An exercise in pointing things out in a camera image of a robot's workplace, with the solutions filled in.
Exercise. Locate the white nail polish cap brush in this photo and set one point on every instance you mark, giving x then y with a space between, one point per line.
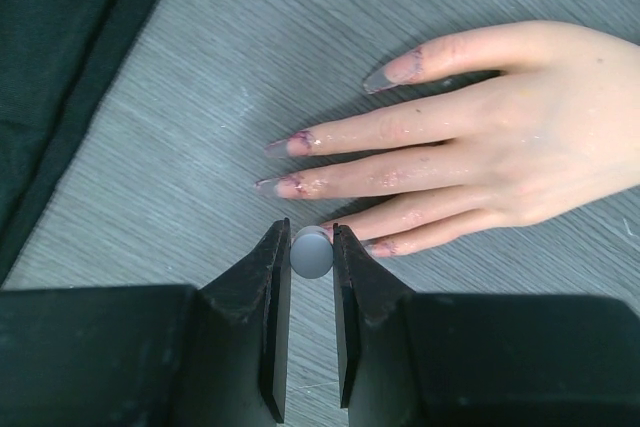
311 252

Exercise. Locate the mannequin hand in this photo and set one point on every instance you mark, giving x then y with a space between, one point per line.
554 128

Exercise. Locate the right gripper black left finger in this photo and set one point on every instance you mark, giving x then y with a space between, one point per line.
155 355

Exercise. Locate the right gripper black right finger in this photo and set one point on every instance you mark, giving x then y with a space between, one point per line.
408 358

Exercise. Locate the black cloth placemat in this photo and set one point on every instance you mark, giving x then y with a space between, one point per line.
58 60

